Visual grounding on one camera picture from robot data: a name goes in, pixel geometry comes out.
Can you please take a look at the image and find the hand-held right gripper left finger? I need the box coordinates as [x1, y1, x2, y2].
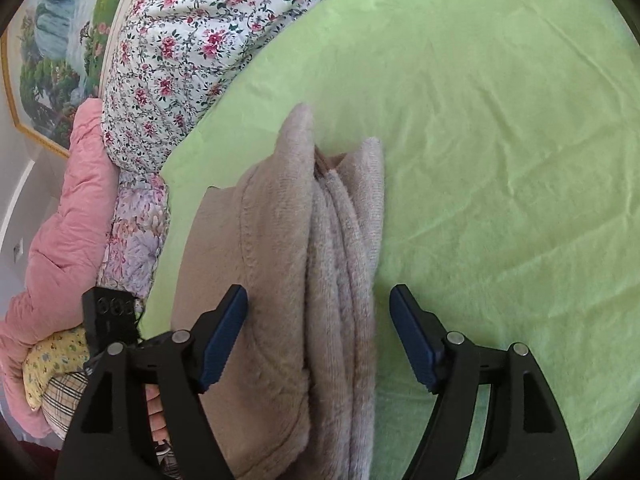
[54, 284, 249, 480]

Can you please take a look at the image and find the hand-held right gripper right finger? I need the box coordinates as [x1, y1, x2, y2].
[389, 284, 581, 480]

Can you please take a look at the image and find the beige knit sweater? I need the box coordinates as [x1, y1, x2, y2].
[170, 102, 387, 480]

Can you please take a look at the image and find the person's left hand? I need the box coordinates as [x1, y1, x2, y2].
[145, 384, 175, 448]

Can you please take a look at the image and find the yellow cartoon print pillow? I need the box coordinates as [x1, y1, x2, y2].
[22, 327, 93, 413]

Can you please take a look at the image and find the purple floral cloth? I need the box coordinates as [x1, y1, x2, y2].
[97, 172, 171, 306]

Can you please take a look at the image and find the pink quilt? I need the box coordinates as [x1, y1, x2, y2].
[0, 97, 121, 438]

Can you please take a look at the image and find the plaid pillow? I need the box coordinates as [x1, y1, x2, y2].
[41, 370, 91, 443]

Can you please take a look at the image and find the green bed sheet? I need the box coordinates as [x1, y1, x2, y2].
[136, 0, 640, 480]

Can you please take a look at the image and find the framed landscape painting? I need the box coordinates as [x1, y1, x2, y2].
[0, 0, 161, 161]

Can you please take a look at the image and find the white red floral quilt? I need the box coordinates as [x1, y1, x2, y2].
[100, 0, 391, 176]

